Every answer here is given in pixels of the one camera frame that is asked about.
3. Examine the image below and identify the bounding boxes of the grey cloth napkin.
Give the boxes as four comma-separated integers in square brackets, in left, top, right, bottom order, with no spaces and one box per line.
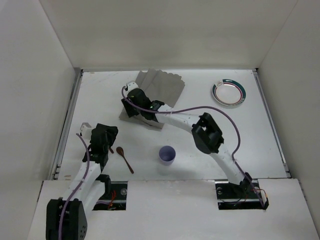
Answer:
[119,68,185,131]

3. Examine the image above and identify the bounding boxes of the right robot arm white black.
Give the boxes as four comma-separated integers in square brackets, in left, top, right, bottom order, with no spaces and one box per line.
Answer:
[121,83,257,194]

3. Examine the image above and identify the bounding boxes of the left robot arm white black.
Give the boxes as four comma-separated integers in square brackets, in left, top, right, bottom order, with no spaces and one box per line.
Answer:
[45,122,119,240]

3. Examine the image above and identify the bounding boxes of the brown wooden spoon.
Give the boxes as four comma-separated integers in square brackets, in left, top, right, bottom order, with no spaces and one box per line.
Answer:
[116,146,135,174]

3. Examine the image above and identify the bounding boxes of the purple plastic cup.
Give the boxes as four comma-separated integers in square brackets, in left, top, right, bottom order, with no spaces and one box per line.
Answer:
[158,145,176,166]

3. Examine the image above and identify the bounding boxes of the white plate with green rim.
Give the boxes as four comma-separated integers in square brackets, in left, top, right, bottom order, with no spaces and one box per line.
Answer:
[211,79,247,107]

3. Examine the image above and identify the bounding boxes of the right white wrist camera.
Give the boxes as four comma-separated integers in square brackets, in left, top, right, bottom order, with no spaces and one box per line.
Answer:
[125,81,139,92]

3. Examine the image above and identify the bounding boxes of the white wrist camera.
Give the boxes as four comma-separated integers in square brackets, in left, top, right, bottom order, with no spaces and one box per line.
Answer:
[125,81,139,92]
[80,122,93,139]

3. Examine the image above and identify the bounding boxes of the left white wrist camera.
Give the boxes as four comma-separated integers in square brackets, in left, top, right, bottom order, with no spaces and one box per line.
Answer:
[80,122,93,139]

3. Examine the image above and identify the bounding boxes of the left aluminium table rail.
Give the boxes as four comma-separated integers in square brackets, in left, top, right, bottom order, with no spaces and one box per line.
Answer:
[47,67,83,180]

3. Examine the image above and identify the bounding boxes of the aluminium table rail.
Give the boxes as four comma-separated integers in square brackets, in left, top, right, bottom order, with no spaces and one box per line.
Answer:
[47,67,83,180]
[252,68,292,179]

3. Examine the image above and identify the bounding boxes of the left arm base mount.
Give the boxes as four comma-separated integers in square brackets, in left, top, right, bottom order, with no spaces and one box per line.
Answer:
[93,181,128,211]

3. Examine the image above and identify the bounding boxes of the right aluminium table rail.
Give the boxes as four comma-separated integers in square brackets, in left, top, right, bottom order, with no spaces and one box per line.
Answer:
[252,68,292,179]

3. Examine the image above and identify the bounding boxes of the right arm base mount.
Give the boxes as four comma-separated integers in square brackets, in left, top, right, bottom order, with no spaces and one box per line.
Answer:
[215,180,270,210]

